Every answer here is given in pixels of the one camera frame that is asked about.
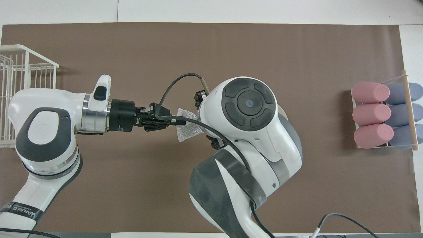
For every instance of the silver mesh sponge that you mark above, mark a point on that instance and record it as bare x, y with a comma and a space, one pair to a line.
188, 132

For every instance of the cream round plate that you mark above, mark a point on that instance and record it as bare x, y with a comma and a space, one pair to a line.
280, 110

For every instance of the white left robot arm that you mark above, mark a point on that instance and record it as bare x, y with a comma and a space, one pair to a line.
43, 129

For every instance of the pink plastic cup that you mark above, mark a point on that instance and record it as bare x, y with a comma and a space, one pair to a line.
371, 114
373, 136
370, 92

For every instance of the brown table mat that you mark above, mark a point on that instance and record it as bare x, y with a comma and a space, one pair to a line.
132, 49

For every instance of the blue plastic cup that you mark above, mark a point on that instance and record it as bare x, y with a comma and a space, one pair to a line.
400, 93
401, 137
400, 115

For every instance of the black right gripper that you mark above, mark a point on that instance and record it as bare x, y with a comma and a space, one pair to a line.
201, 98

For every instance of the cup rack with wooden rod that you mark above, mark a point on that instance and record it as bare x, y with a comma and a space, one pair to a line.
414, 143

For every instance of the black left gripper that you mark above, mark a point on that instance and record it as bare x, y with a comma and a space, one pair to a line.
122, 115

